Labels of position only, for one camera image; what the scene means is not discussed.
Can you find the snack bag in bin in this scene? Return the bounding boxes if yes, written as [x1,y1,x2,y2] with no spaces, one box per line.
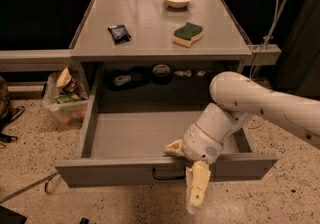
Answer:
[56,68,80,95]

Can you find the dark blue snack packet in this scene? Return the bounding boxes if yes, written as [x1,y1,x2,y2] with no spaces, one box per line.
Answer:
[108,25,131,44]

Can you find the dark bag with straps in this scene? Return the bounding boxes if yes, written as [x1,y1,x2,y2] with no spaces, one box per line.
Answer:
[0,76,25,148]

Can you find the white cable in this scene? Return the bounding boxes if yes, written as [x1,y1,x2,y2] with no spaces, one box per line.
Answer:
[248,0,280,130]

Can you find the metal rod on floor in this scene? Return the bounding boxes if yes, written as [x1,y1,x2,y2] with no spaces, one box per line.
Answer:
[0,171,59,204]

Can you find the clear plastic bin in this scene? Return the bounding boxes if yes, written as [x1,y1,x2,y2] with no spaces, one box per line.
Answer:
[42,72,88,124]

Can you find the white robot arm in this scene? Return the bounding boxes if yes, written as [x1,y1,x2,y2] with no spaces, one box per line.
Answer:
[164,71,320,214]

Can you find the green yellow sponge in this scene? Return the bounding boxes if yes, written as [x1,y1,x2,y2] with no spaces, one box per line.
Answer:
[172,22,203,48]

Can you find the black object bottom left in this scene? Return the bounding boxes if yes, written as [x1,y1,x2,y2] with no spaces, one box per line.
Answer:
[0,206,27,224]

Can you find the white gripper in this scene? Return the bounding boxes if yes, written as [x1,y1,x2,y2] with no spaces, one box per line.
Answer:
[164,124,223,214]

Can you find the grey top drawer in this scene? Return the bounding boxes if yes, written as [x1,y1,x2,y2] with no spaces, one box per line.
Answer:
[54,62,278,189]

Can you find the grey drawer cabinet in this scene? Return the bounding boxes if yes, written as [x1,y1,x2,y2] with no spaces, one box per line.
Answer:
[68,0,253,116]

